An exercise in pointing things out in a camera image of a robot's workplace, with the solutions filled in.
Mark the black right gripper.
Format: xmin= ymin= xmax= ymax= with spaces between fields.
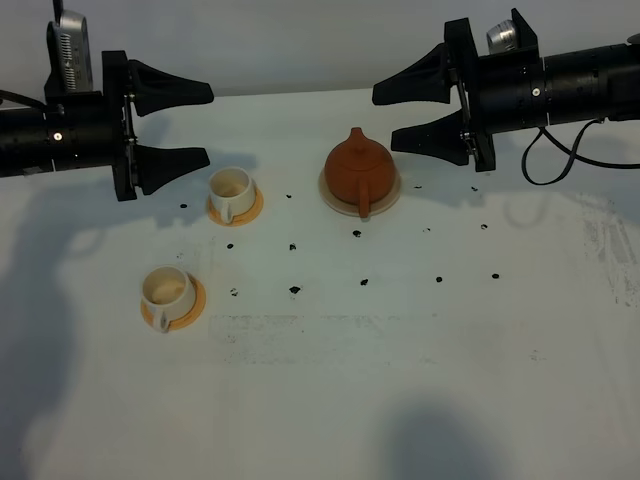
xmin=372 ymin=8 xmax=547 ymax=172

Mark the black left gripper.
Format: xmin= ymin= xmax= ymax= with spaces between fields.
xmin=101 ymin=50 xmax=214 ymax=201

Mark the brown clay teapot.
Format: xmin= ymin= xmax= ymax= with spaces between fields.
xmin=323 ymin=127 xmax=397 ymax=220

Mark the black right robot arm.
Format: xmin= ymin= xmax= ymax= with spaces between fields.
xmin=372 ymin=9 xmax=639 ymax=172

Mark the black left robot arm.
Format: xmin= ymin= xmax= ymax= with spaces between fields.
xmin=1 ymin=51 xmax=214 ymax=201

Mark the beige teapot coaster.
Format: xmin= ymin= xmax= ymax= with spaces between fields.
xmin=318 ymin=170 xmax=401 ymax=218

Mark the white far teacup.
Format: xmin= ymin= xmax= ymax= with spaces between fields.
xmin=209 ymin=167 xmax=256 ymax=225

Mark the white teacup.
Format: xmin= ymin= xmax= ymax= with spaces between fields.
xmin=141 ymin=265 xmax=196 ymax=333
xmin=209 ymin=167 xmax=256 ymax=225

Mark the orange far saucer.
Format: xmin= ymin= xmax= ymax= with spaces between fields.
xmin=206 ymin=187 xmax=264 ymax=227

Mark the orange saucer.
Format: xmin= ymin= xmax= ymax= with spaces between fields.
xmin=140 ymin=275 xmax=206 ymax=333
xmin=206 ymin=187 xmax=264 ymax=227

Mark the white near teacup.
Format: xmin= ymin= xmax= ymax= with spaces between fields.
xmin=141 ymin=265 xmax=196 ymax=333

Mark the orange near saucer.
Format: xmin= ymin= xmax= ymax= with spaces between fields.
xmin=140 ymin=275 xmax=206 ymax=333

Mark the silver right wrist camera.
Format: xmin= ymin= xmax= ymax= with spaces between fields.
xmin=486 ymin=19 xmax=519 ymax=55

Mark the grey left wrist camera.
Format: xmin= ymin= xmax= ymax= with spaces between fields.
xmin=44 ymin=0 xmax=93 ymax=101

